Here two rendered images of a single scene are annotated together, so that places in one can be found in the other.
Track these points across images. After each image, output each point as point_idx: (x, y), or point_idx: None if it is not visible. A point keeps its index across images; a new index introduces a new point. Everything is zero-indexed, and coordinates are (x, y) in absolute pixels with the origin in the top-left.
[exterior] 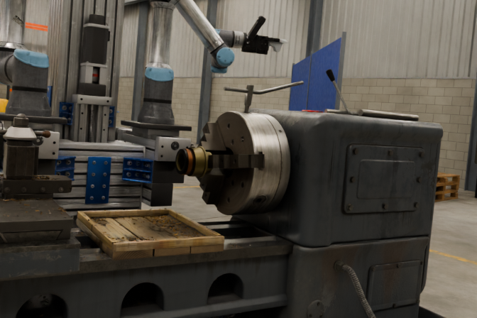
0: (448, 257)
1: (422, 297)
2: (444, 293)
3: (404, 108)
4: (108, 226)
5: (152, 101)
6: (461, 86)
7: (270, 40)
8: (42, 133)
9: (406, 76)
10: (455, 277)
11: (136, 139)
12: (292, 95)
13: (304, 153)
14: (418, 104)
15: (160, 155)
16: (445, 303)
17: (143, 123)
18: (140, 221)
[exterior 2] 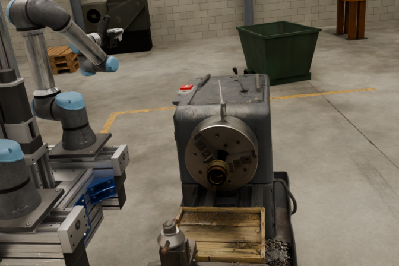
0: (138, 112)
1: (161, 148)
2: (166, 139)
3: None
4: (199, 249)
5: (80, 127)
6: None
7: (118, 34)
8: (176, 222)
9: None
10: (157, 125)
11: (70, 164)
12: None
13: (262, 132)
14: None
15: (121, 170)
16: (174, 146)
17: (94, 152)
18: (193, 230)
